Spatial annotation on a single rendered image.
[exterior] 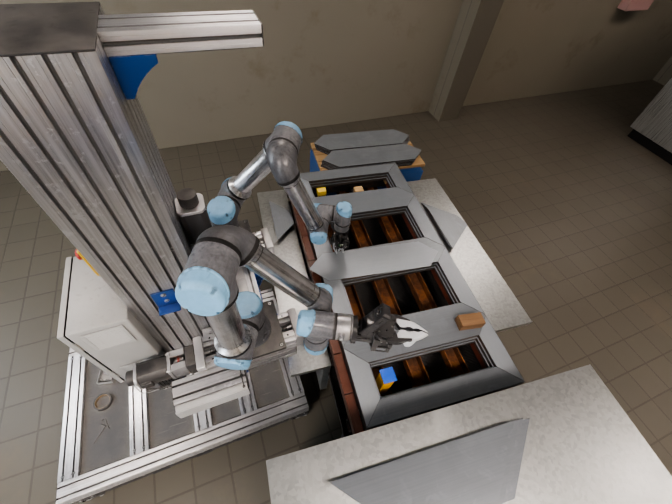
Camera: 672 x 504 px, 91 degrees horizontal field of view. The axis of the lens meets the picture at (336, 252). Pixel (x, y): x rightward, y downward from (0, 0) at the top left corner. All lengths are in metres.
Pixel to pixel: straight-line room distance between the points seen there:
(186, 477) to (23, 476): 0.86
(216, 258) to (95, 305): 0.69
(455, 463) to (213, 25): 1.37
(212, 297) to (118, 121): 0.41
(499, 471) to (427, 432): 0.24
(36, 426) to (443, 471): 2.31
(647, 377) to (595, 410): 1.83
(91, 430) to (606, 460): 2.34
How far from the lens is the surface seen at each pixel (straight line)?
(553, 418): 1.56
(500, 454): 1.39
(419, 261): 1.89
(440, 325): 1.71
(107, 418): 2.39
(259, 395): 2.18
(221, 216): 1.49
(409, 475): 1.27
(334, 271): 1.75
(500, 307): 2.06
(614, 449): 1.66
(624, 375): 3.35
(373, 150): 2.59
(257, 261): 0.92
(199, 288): 0.77
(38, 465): 2.74
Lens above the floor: 2.30
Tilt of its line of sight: 52 degrees down
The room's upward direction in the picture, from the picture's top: 7 degrees clockwise
